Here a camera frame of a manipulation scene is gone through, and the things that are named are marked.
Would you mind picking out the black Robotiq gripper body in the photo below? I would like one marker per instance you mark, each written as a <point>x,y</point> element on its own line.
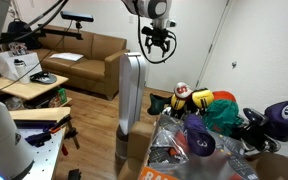
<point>157,35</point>

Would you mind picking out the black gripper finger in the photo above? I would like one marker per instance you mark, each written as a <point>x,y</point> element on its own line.
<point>149,45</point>
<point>170,45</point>

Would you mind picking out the white door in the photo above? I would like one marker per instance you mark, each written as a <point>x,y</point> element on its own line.
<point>184,60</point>

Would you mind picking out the red white golf headcover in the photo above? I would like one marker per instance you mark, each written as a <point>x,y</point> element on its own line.
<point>183,90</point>

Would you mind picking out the dark green white golf headcover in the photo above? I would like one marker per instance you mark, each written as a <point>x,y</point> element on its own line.
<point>157,103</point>

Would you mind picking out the brown leather sofa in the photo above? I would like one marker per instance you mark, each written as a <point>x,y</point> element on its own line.
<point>84,66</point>

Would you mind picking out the orange golf headcover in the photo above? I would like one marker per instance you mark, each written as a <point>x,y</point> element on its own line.
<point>224,96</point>

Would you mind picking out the white paper sheet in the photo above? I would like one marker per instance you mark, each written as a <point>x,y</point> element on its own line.
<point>66,56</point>

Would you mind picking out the teal green golf headcover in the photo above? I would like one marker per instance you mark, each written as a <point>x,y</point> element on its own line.
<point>222,116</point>

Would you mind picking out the purple golf headcover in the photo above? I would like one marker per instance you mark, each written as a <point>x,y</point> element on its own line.
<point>199,136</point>

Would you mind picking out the green snack package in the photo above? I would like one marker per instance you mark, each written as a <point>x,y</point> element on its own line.
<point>62,96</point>

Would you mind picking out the clear plastic bag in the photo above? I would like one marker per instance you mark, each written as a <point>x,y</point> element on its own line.
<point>165,146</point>

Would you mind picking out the black cap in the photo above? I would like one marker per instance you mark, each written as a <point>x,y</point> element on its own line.
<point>44,78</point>

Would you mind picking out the black golf driver club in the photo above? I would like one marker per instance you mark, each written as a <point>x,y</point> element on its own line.
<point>255,116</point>

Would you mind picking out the orange black bar clamp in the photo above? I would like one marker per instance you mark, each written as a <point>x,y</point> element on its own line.
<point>71,133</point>
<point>60,123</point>

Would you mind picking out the white drink bottle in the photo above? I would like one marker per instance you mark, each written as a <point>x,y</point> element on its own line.
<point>22,71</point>

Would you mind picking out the wooden coffee table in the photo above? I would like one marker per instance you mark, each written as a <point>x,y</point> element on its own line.
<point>27,90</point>

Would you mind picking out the patterned small pouch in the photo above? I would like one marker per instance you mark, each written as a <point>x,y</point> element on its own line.
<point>17,48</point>

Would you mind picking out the black backpack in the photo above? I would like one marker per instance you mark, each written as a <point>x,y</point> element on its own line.
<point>17,26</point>

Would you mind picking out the black blue handheld tool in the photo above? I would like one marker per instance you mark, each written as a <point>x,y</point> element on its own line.
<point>284,116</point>

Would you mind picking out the white cardboard box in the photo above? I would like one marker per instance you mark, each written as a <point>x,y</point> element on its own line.
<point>5,65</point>

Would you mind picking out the small black floor object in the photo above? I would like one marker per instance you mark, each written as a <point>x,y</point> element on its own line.
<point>74,174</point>

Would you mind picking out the metal breadboard robot table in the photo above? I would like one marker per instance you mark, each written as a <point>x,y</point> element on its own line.
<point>44,156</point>

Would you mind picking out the white light switch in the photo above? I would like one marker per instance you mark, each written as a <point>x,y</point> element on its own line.
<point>130,19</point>

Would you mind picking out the wall door stop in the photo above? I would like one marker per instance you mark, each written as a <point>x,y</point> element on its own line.
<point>234,64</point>

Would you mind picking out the black stereo camera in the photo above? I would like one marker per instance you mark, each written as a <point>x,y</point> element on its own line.
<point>77,16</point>

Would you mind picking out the black camera boom stand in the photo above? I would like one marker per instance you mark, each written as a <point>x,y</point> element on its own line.
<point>62,33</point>

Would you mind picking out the black mounting bracket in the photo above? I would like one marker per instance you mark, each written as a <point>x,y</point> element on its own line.
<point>39,138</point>

